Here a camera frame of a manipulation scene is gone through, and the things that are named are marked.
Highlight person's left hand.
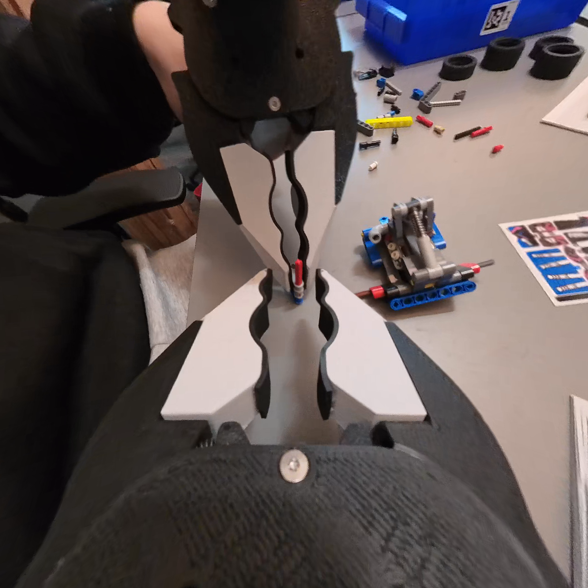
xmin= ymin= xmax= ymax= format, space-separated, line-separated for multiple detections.
xmin=132 ymin=4 xmax=185 ymax=122

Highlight open lego instruction booklet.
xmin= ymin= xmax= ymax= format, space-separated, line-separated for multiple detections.
xmin=569 ymin=394 xmax=588 ymax=588

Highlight grey and blue lego chassis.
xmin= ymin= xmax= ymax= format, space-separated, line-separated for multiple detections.
xmin=355 ymin=197 xmax=496 ymax=309

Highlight dark grey L-shaped lego beam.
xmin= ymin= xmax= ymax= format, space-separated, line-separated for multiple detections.
xmin=418 ymin=82 xmax=443 ymax=113

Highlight lego sticker sheet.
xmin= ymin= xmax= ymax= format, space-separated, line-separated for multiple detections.
xmin=498 ymin=211 xmax=588 ymax=307

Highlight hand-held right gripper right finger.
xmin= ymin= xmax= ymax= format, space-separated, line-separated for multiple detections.
xmin=315 ymin=269 xmax=431 ymax=423

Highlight black office chair armrest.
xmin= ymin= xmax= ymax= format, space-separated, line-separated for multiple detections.
xmin=0 ymin=168 xmax=187 ymax=230

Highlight red lego axle assembly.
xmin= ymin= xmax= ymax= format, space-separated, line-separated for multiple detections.
xmin=289 ymin=258 xmax=307 ymax=305

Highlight blue plastic storage bin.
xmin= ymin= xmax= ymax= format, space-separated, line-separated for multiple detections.
xmin=356 ymin=0 xmax=588 ymax=66

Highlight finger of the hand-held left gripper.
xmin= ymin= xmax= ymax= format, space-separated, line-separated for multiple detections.
xmin=284 ymin=130 xmax=337 ymax=272
xmin=220 ymin=142 xmax=291 ymax=276

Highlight closed lego instruction booklet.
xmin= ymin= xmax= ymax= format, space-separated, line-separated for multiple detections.
xmin=541 ymin=76 xmax=588 ymax=137

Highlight wooden panel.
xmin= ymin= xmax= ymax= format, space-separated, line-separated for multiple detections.
xmin=117 ymin=158 xmax=199 ymax=251

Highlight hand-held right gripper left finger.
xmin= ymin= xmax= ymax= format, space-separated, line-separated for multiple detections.
xmin=160 ymin=269 xmax=274 ymax=422

